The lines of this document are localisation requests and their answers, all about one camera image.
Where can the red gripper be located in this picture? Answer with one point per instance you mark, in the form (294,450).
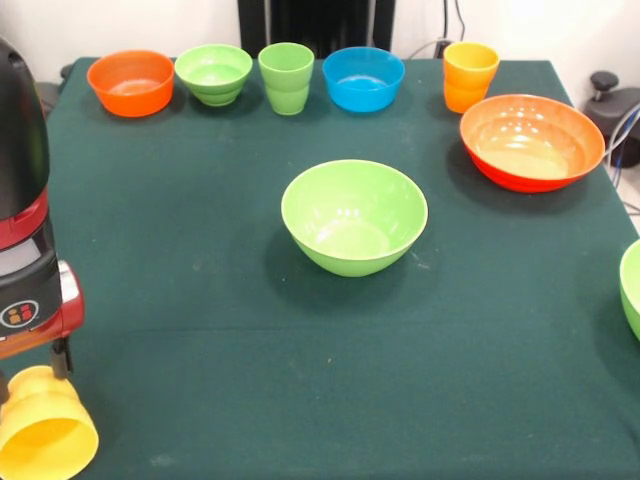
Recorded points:
(65,320)

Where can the yellow plastic cup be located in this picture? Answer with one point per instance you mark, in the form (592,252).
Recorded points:
(470,80)
(45,425)

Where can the large green plastic bowl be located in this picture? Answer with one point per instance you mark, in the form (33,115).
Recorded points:
(631,290)
(354,210)

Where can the dark green table cloth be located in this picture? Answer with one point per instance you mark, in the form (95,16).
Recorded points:
(325,360)

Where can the small orange plastic bowl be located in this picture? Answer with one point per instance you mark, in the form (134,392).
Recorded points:
(132,80)

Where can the small green plastic bowl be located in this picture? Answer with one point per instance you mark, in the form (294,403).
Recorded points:
(215,70)

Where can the green plastic cup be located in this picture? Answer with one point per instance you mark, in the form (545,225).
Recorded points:
(286,85)

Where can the blue plastic bowl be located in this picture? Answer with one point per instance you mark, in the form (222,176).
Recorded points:
(363,80)

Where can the black power plug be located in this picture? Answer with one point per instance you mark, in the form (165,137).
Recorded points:
(443,48)

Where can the large orange plastic bowl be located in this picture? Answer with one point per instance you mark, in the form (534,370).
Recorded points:
(532,145)

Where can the black knobbed equipment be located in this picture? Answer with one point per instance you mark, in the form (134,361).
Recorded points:
(615,115)

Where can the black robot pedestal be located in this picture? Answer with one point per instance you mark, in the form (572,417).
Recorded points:
(315,22)

